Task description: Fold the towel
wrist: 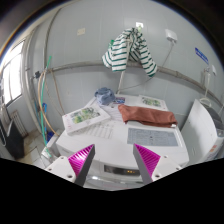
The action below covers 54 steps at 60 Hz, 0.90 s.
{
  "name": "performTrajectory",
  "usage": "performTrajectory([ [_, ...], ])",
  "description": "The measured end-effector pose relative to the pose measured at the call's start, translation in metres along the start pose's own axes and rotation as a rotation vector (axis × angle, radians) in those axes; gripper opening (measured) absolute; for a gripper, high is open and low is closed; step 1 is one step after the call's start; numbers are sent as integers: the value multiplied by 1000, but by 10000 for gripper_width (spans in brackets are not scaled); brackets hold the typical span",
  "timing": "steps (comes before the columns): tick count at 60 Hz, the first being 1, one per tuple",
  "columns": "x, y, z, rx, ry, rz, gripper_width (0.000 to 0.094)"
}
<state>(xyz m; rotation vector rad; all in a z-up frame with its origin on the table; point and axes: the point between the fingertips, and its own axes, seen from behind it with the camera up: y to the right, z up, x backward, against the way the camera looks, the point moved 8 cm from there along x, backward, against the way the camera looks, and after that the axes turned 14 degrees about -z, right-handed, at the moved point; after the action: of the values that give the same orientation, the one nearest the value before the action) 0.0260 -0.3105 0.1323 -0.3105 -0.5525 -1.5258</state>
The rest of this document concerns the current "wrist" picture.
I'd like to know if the white pole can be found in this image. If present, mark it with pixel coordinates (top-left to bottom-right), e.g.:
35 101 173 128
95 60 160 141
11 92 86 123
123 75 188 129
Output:
116 69 126 94

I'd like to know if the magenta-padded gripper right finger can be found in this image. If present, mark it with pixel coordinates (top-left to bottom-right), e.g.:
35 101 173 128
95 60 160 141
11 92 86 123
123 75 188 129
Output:
133 143 183 186

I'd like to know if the white drain hose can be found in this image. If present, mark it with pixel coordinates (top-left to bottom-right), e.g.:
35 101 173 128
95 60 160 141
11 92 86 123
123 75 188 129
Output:
199 68 214 108

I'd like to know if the white radiator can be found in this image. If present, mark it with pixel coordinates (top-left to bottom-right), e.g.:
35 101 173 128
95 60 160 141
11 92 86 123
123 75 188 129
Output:
9 109 29 138

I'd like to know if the brown towel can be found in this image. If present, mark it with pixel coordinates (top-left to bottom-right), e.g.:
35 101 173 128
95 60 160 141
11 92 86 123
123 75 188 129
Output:
117 103 178 129

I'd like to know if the grey wall pipe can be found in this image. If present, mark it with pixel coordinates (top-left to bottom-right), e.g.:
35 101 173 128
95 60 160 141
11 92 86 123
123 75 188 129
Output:
43 60 224 101

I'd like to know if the large booklet with green picture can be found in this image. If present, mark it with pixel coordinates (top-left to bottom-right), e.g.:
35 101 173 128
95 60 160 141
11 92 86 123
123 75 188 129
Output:
61 105 112 135

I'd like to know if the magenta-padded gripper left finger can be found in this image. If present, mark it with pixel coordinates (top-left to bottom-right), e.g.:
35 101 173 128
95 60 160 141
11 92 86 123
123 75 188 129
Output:
44 143 96 188

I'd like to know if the crumpled blue cloth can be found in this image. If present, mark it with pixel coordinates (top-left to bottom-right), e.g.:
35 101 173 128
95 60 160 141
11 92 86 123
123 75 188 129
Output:
94 87 116 106

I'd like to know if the white power cable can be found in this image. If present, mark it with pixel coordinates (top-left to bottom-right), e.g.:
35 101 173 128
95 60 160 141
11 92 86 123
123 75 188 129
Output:
116 39 176 93

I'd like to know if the white wall socket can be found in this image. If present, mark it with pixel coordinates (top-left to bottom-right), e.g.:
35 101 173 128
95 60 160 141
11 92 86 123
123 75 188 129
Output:
164 28 179 43

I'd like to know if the window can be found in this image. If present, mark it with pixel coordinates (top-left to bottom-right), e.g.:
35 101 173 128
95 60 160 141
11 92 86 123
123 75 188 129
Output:
0 39 26 106

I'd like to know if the white washing machine open lid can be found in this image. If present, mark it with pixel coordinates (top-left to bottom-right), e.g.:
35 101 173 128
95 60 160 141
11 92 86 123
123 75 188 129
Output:
179 98 224 164

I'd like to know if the small booklet with green picture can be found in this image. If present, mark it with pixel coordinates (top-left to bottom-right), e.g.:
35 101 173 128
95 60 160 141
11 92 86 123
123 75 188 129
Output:
137 94 169 112

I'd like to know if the green striped white garment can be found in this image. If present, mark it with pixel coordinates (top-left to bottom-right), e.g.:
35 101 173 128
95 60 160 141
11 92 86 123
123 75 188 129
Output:
101 27 158 78

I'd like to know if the printed instruction sheet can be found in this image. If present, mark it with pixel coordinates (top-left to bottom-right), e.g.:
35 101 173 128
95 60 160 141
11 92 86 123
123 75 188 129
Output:
84 96 128 123

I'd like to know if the blue wall sign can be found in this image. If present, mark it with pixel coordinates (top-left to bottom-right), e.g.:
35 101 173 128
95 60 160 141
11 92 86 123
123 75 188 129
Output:
194 47 210 65

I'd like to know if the green hose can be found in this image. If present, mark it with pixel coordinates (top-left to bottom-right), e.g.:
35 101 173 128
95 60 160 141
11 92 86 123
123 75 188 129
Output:
38 55 54 158

